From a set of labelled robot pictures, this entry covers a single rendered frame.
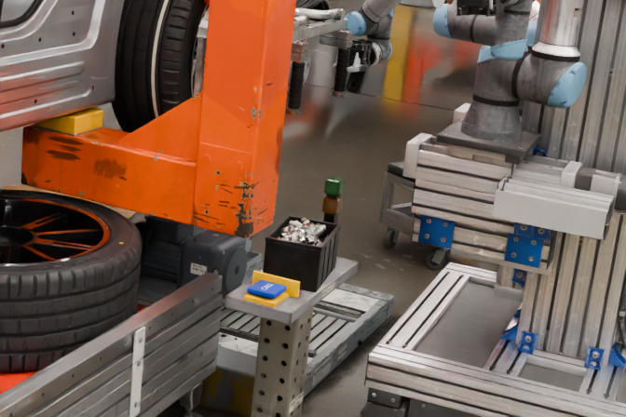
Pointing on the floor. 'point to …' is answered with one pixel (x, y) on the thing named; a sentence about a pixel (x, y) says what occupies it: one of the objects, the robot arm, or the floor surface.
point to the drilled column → (281, 367)
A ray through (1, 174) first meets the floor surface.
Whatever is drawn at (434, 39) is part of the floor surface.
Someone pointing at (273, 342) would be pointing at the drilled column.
